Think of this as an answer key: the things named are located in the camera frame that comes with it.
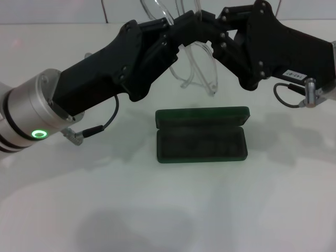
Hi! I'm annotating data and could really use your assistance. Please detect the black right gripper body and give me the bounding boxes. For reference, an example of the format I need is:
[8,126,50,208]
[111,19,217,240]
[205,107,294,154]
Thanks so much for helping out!
[237,0,334,91]

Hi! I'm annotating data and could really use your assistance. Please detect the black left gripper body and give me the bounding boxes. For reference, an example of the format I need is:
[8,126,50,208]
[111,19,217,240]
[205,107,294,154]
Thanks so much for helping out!
[51,20,148,118]

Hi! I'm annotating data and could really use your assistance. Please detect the clear plastic glasses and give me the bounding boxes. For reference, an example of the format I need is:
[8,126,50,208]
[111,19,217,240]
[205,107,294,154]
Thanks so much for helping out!
[140,0,219,98]

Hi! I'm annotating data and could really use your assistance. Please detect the green glasses case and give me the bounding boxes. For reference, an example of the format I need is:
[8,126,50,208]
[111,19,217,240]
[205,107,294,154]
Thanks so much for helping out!
[154,106,251,164]

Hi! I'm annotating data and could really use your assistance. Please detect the right gripper grey cable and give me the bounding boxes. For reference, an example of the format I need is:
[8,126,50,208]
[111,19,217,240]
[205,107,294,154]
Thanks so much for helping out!
[272,78,320,108]

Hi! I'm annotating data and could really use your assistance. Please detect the gripper grey cable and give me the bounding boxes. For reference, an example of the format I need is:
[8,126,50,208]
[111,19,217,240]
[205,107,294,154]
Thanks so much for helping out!
[61,94,120,146]
[272,78,320,108]

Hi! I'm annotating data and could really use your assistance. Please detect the left gripper grey cable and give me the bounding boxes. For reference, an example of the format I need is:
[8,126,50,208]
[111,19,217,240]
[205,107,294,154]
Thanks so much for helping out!
[61,94,120,146]

